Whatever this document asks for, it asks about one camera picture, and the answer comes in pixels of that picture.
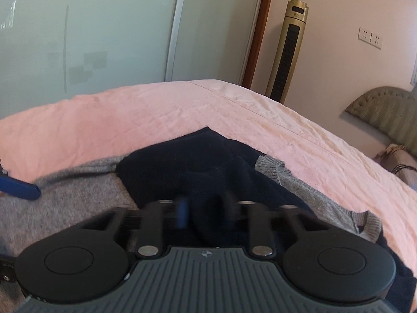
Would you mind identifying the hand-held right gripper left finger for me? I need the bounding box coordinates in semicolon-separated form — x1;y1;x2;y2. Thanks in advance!
76;196;192;259

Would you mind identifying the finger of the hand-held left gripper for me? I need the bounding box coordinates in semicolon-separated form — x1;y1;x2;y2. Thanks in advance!
0;172;41;201
0;255;17;282

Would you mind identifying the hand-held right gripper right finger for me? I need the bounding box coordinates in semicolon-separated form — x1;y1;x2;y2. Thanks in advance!
223;192;330;259

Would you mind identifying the grey and navy knit sweater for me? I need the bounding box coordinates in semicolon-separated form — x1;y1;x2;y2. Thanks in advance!
0;127;417;313

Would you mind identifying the pink bed sheet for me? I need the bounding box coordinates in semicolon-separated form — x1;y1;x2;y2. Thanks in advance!
0;79;417;273

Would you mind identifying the patterned pillow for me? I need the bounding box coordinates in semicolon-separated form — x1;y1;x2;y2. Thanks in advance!
374;143;417;190

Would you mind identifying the green padded headboard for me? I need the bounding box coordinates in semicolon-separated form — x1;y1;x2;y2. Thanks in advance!
345;86;417;157

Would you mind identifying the gold tower fan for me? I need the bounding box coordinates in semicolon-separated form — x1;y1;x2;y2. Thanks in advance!
265;0;308;104

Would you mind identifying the brown wooden wardrobe frame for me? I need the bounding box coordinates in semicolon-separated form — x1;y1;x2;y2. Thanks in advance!
241;0;277;88

